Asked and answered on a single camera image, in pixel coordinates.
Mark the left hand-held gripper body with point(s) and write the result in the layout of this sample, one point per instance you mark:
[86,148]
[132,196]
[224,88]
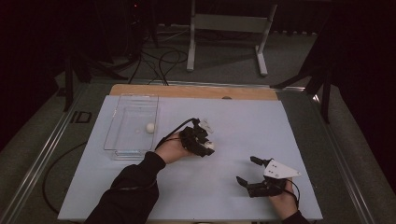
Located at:
[193,140]

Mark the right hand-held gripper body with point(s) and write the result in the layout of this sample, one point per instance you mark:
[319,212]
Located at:
[275,171]

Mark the clear plastic container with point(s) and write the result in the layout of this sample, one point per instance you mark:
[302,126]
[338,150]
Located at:
[130,124]

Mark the person's left hand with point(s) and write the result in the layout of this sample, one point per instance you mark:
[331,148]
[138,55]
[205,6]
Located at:
[169,151]

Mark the person's right hand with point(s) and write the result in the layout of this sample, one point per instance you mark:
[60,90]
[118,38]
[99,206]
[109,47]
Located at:
[285,202]

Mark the white table mat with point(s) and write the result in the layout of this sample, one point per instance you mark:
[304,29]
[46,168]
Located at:
[202,193]

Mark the black stand legs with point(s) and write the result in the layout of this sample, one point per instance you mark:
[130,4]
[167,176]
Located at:
[70,81]
[325,93]

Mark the white metal stand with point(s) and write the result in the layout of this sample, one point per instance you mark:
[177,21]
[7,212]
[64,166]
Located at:
[230,23]

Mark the dark equipment rack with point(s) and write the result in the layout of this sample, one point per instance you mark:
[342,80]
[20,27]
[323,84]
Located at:
[137,28]

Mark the aluminium floor rail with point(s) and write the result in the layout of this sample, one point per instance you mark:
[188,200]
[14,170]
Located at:
[46,149]
[345,168]

